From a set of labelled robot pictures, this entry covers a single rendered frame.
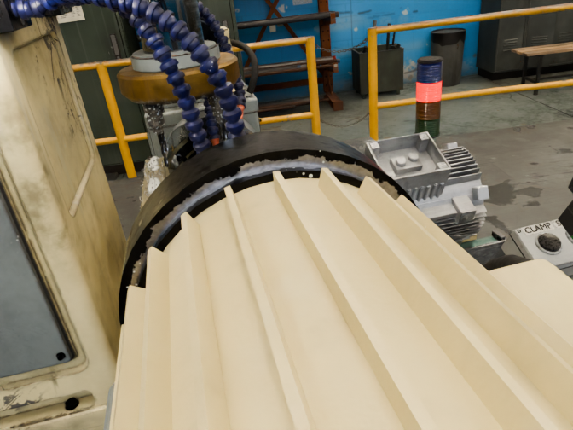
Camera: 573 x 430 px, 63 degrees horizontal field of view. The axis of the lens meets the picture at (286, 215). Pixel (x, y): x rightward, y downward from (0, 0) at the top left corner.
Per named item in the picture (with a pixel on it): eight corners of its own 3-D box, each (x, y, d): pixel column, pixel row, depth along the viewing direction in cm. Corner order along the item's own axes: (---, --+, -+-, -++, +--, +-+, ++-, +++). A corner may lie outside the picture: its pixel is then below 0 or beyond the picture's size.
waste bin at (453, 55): (454, 78, 581) (457, 26, 553) (467, 84, 547) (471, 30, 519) (423, 82, 580) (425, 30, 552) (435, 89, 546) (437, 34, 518)
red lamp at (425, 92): (423, 104, 112) (424, 84, 110) (411, 98, 117) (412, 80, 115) (446, 100, 113) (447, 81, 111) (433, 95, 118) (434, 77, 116)
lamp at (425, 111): (422, 122, 114) (423, 104, 112) (411, 116, 119) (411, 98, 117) (444, 118, 115) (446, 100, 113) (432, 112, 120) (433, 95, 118)
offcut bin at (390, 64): (394, 86, 576) (394, 14, 537) (406, 95, 534) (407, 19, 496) (352, 91, 574) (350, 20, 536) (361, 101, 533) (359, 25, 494)
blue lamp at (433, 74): (424, 84, 110) (424, 65, 108) (412, 80, 115) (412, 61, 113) (447, 81, 111) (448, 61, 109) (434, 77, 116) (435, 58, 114)
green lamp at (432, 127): (421, 139, 116) (422, 122, 114) (410, 132, 121) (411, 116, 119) (443, 136, 117) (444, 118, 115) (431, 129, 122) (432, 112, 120)
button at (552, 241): (541, 258, 65) (547, 252, 64) (529, 241, 67) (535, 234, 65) (560, 253, 66) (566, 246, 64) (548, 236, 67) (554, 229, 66)
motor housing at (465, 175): (377, 275, 93) (392, 214, 78) (347, 205, 105) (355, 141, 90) (470, 255, 96) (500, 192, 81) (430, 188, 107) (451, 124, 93)
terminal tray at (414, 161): (380, 210, 84) (386, 182, 78) (361, 169, 90) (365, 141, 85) (442, 197, 85) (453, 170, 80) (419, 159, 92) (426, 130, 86)
